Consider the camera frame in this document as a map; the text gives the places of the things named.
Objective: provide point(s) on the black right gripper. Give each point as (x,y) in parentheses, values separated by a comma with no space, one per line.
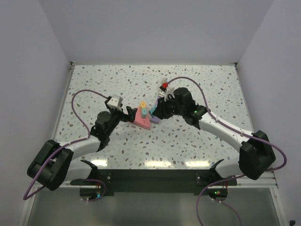
(161,112)

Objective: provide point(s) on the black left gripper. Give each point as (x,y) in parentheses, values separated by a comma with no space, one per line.
(124,117)

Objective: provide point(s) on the teal plug adapter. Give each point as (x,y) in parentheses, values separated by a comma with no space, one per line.
(144,112)
(151,111)

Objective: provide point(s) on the yellow plug adapter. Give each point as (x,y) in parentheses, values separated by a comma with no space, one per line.
(143,104)

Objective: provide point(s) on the pink triangular power strip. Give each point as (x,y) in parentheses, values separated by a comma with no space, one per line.
(141,121)

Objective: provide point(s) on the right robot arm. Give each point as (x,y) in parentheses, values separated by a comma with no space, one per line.
(255,153)

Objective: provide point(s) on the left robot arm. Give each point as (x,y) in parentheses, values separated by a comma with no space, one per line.
(51,164)

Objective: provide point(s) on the purple power strip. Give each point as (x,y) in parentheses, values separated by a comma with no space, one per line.
(155,119)

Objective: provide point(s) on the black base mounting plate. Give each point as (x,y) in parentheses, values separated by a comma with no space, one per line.
(150,180)

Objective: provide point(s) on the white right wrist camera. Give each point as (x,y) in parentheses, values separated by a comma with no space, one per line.
(169,93)

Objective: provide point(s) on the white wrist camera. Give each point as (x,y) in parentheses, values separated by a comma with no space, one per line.
(169,93)
(115,102)

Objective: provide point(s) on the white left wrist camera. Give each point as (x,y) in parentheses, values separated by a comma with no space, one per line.
(115,102)

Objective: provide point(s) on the red cable connector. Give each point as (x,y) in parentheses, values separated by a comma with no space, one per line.
(164,85)

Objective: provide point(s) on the aluminium front rail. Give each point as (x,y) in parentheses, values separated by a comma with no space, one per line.
(85,172)

